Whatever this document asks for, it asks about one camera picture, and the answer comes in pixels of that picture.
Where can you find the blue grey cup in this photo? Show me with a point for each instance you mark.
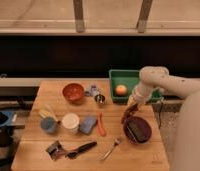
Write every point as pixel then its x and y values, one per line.
pixel 48 125

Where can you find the red yellow apple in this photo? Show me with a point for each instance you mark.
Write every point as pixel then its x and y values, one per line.
pixel 121 90

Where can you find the red orange bowl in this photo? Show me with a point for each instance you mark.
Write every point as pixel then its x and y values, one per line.
pixel 73 92

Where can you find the dark red grape bunch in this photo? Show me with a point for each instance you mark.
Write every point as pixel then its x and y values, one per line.
pixel 130 111

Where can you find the black rectangular block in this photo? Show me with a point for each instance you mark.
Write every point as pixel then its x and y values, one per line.
pixel 136 132

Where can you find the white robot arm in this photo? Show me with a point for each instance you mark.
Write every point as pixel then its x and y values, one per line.
pixel 186 153

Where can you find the dark maroon bowl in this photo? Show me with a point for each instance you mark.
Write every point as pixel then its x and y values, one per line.
pixel 142 124

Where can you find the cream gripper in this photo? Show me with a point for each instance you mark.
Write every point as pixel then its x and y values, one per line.
pixel 132 101

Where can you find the crumpled blue white wrapper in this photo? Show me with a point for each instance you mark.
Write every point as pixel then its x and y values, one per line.
pixel 92 91

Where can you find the green plastic tray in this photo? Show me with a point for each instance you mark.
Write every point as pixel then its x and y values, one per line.
pixel 128 78

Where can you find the white cup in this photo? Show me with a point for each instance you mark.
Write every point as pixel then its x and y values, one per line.
pixel 71 123

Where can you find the yellow banana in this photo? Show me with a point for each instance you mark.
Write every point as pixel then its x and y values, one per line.
pixel 48 112

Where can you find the small metal cup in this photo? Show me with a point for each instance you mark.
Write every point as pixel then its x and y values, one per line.
pixel 99 99

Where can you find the orange carrot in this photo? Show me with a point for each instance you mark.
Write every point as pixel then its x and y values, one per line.
pixel 101 129

